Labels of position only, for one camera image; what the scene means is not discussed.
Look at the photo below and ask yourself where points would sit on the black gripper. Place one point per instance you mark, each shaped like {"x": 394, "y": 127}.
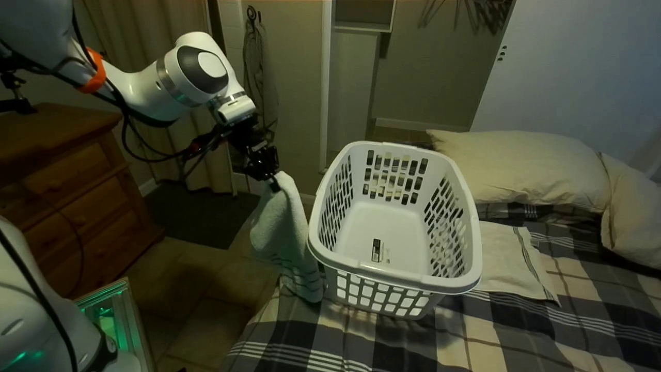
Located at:
{"x": 252, "y": 146}

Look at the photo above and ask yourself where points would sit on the beige towel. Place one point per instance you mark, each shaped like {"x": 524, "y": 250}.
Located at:
{"x": 286, "y": 234}

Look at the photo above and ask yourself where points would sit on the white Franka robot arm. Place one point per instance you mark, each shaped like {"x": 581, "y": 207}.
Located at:
{"x": 166, "y": 76}

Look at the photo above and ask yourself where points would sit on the white plastic laundry basket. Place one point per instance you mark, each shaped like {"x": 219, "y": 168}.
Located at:
{"x": 395, "y": 234}

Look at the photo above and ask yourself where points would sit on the dark floor rug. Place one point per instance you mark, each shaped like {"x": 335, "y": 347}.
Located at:
{"x": 200, "y": 213}

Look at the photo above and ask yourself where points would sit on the beige curtain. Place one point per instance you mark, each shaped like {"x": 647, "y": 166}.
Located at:
{"x": 151, "y": 146}

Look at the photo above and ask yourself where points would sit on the brown wooden dresser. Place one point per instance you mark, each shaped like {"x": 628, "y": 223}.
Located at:
{"x": 68, "y": 194}

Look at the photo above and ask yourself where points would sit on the large beige pillow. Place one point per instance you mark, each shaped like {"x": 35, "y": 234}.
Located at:
{"x": 517, "y": 168}

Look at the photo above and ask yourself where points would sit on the beige flat cloth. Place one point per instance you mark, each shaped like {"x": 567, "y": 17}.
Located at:
{"x": 508, "y": 259}

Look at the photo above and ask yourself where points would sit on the plaid bed blanket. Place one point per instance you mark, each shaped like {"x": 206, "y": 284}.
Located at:
{"x": 496, "y": 331}

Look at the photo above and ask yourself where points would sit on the white closet door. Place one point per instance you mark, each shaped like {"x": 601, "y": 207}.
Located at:
{"x": 571, "y": 76}

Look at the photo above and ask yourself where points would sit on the small beige pillow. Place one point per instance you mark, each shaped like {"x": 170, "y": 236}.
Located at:
{"x": 633, "y": 213}

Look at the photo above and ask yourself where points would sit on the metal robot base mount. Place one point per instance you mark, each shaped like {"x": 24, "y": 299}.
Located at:
{"x": 117, "y": 316}

